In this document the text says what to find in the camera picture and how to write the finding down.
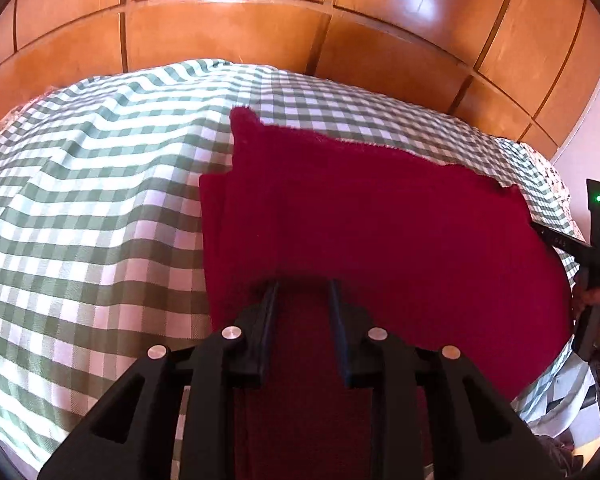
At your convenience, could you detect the green checkered blanket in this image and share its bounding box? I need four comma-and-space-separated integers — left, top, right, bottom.
0, 59, 588, 466

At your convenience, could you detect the red knitted cloth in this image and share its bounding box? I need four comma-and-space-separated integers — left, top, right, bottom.
199, 106, 576, 480

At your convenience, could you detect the wooden panelled wardrobe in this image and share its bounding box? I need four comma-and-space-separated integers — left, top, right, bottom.
0, 0, 600, 148

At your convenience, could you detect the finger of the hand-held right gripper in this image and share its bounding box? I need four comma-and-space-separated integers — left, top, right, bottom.
530, 221, 588, 258

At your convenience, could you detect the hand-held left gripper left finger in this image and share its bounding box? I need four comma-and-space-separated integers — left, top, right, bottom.
37, 280, 281, 480

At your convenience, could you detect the floral bed sheet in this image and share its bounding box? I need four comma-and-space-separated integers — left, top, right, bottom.
500, 137, 588, 241

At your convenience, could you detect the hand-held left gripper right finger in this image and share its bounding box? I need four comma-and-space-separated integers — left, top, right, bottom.
327, 280, 563, 480

